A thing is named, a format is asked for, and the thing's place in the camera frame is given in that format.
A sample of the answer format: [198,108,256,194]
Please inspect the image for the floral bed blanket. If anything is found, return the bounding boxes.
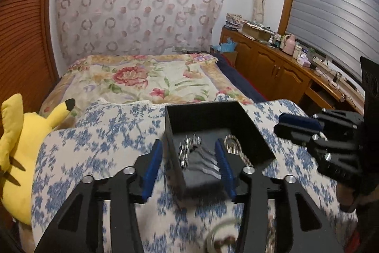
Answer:
[38,53,255,129]

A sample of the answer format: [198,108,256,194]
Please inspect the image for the navy blue bedsheet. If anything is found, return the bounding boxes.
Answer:
[212,51,270,104]

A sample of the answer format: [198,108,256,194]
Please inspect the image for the pale round bangle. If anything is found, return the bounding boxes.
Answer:
[207,220,242,253]

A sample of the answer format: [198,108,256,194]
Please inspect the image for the grey window blind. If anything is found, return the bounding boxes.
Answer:
[286,0,379,84]

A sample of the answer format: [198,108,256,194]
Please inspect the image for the brown cardboard bin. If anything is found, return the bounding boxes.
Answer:
[221,50,238,67]

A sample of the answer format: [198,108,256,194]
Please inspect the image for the yellow plush toy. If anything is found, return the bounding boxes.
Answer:
[0,93,76,225]

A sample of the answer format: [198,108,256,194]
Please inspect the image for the blue plastic bag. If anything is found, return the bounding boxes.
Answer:
[211,37,237,53]

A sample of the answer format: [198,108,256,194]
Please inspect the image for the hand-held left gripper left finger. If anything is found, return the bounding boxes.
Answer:
[34,139,163,253]

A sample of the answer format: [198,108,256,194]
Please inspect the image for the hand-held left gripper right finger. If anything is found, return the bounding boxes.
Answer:
[215,138,345,253]

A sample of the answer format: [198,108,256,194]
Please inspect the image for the pink thermos jug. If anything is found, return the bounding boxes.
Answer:
[282,34,297,55]

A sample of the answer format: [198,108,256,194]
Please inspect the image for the long wooden cabinet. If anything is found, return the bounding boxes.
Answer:
[220,27,365,114]

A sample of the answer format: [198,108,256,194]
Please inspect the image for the blue floral tablecloth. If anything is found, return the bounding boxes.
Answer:
[31,98,359,253]

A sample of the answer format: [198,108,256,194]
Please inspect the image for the circle patterned wall cloth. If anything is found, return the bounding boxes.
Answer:
[55,0,226,65]

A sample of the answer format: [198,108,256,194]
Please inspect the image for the brown slatted wooden wardrobe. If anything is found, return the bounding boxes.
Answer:
[0,0,60,129]

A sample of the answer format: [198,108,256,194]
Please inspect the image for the flat cardboard box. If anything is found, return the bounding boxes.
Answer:
[241,23,267,40]

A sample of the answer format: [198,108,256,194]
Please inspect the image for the stack of patterned boxes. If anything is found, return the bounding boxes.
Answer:
[224,14,245,31]

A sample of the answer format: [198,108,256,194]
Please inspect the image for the black jewelry box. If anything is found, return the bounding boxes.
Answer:
[161,101,276,200]

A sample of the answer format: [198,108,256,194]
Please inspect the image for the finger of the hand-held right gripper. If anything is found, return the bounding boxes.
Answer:
[279,109,364,135]
[274,122,333,161]

